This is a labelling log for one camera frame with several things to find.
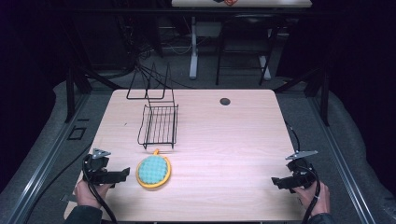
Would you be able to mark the person's left hand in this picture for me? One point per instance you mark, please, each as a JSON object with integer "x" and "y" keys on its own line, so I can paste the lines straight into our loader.
{"x": 86, "y": 194}

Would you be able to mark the black chair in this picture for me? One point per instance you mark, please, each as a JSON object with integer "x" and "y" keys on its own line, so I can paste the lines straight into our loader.
{"x": 246, "y": 46}

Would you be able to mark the teal and yellow sponge pad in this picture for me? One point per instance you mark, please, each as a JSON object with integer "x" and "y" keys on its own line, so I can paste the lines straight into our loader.
{"x": 153, "y": 169}

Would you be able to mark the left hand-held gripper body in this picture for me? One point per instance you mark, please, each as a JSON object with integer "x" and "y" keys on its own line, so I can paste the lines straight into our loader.
{"x": 97, "y": 169}

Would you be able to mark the black metal frame stand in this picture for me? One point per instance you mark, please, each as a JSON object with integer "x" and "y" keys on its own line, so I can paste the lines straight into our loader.
{"x": 74, "y": 90}
{"x": 311, "y": 93}

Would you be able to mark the person's right hand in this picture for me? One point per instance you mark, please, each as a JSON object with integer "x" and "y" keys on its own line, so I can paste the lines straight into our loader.
{"x": 314, "y": 199}

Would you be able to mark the white background desk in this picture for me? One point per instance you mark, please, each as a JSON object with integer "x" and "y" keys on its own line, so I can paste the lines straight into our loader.
{"x": 230, "y": 28}

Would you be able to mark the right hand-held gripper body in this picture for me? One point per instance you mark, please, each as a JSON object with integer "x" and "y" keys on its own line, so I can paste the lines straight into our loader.
{"x": 301, "y": 171}

